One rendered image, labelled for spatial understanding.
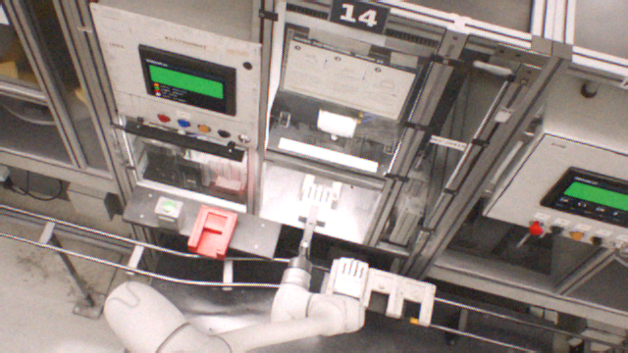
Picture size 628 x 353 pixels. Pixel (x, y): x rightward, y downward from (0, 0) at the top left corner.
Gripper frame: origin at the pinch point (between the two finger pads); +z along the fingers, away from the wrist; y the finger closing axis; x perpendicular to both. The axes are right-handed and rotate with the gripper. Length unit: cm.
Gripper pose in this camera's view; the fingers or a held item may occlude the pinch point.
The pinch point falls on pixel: (312, 217)
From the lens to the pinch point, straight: 226.1
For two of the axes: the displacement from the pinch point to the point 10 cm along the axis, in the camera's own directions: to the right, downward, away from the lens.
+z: 2.2, -8.5, 4.7
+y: 0.9, -4.6, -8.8
